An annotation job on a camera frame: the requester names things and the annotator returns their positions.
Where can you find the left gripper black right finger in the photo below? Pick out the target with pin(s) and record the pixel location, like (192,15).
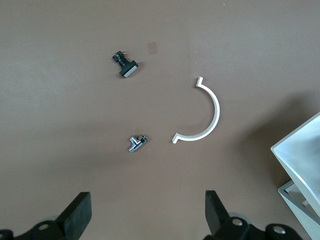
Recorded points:
(215,215)

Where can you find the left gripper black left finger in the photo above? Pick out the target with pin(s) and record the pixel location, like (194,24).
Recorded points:
(77,215)

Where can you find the cream white plastic drawer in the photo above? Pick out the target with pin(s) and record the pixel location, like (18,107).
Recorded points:
(295,215)

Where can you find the white drawer cabinet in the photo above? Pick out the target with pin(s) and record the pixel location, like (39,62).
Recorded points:
(305,150)

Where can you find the black button with grey cap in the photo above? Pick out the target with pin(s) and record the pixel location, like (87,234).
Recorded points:
(126,68)

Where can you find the small chrome metal fitting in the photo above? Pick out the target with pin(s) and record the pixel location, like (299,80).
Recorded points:
(135,143)

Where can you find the clear tape patch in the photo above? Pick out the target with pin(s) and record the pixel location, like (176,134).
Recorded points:
(152,48)

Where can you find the white semicircular plastic bracket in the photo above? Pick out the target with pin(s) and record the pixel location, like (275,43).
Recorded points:
(216,110)

